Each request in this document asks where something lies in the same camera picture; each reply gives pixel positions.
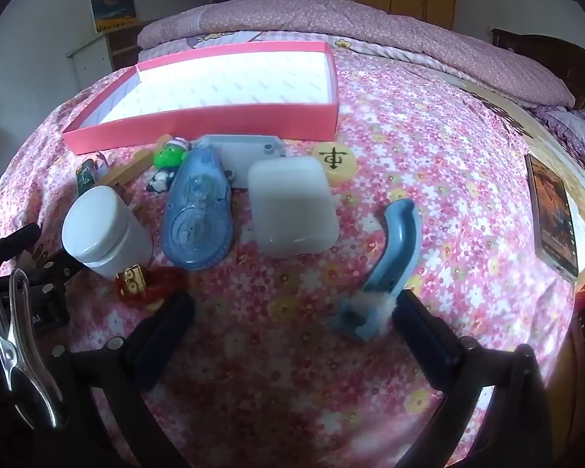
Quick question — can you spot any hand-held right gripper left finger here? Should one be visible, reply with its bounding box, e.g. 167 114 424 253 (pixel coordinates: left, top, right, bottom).
53 291 196 468

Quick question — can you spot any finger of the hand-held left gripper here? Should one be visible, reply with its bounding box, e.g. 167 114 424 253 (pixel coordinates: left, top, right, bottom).
0 223 42 255
23 248 86 294

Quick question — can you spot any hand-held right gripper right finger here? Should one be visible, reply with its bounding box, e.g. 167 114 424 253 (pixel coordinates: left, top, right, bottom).
392 290 551 468

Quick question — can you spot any red gold charm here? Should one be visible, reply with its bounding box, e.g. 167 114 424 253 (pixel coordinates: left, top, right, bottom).
114 264 188 310

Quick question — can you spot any white plastic bottle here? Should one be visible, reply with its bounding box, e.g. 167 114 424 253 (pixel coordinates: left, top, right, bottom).
62 186 153 278

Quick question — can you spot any green lighter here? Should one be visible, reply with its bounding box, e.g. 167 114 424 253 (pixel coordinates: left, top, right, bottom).
75 158 98 198

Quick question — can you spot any blue correction tape dispenser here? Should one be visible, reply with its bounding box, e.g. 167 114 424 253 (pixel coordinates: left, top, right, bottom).
160 137 234 271

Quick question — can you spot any wooden block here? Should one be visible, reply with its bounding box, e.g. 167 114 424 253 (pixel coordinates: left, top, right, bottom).
94 134 174 188

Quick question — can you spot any green frog keychain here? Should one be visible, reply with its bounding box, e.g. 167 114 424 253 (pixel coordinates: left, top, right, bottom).
146 137 192 193

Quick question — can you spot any white earbuds case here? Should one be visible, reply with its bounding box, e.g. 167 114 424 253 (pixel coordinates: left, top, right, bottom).
248 157 336 259

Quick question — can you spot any grey plastic plate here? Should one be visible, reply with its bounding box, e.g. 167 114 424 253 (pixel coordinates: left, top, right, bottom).
202 134 284 191

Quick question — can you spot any yellow round chess piece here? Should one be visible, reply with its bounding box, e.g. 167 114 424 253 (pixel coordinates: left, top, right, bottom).
312 142 359 185

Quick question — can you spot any pink shallow cardboard box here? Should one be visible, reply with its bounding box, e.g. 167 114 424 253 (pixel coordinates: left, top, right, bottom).
62 41 340 154

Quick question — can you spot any metal spring clip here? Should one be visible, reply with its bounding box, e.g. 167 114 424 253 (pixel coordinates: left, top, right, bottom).
0 268 65 429

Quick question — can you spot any pink floral bedsheet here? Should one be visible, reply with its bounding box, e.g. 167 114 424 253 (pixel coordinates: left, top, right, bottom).
0 51 578 468

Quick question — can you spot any smartphone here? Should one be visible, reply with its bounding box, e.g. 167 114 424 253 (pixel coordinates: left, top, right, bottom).
524 153 580 284

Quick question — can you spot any white wooden shelf unit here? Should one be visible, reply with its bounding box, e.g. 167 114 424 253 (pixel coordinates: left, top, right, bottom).
67 18 161 93

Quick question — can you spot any landscape painting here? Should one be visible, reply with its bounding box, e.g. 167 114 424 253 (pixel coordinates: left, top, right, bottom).
90 0 136 34

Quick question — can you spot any purple frilled pillow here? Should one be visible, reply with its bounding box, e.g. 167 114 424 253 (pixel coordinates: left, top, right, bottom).
531 105 585 181

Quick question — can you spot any pink folded quilt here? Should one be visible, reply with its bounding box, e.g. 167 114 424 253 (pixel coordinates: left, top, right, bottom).
136 0 577 108

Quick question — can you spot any dark wooden headboard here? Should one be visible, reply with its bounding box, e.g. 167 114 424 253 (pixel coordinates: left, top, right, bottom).
491 27 585 122

